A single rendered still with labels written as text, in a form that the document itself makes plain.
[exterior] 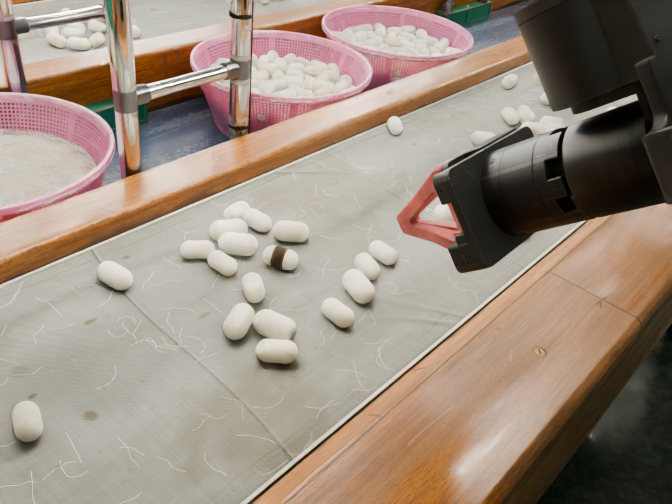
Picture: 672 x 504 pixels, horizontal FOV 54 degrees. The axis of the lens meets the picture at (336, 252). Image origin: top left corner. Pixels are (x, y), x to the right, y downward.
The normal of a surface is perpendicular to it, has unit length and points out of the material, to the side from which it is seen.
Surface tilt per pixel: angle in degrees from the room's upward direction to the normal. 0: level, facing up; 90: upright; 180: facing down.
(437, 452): 0
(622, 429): 0
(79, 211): 0
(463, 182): 49
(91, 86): 90
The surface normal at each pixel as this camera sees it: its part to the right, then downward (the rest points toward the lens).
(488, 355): 0.11, -0.80
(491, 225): 0.62, -0.17
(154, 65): 0.74, 0.46
